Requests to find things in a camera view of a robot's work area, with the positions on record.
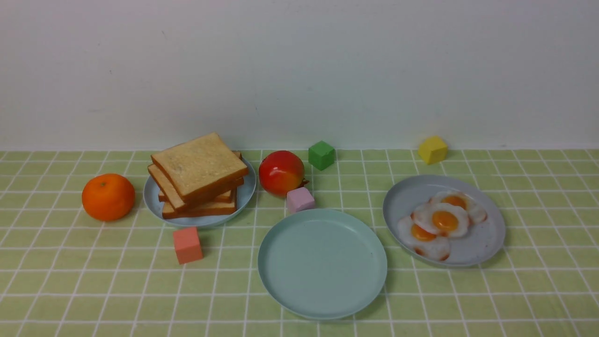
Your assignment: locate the toast slice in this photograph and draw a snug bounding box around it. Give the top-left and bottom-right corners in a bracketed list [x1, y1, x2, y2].
[151, 132, 249, 201]
[158, 190, 236, 203]
[158, 189, 237, 219]
[148, 164, 244, 211]

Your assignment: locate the red apple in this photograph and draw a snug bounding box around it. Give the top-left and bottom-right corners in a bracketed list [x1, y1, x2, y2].
[259, 151, 309, 198]

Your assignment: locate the green cube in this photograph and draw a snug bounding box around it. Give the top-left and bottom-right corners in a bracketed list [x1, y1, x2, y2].
[308, 141, 336, 171]

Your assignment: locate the pink cube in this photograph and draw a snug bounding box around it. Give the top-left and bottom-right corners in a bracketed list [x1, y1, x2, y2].
[286, 186, 316, 214]

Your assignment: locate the light blue bread plate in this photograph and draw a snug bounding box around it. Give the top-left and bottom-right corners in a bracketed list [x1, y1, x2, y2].
[143, 157, 257, 227]

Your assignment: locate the teal centre plate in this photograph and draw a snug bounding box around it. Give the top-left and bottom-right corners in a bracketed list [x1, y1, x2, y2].
[257, 209, 387, 321]

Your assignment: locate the salmon red cube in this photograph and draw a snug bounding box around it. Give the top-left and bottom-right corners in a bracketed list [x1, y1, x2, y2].
[173, 227, 204, 265]

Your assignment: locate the yellow cube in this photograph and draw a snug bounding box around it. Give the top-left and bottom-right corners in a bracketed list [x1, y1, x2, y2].
[417, 136, 449, 166]

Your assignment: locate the grey egg plate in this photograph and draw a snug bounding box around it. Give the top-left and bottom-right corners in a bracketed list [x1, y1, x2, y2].
[383, 175, 506, 268]

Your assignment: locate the orange fruit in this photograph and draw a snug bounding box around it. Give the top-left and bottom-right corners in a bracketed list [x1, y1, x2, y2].
[81, 173, 136, 222]

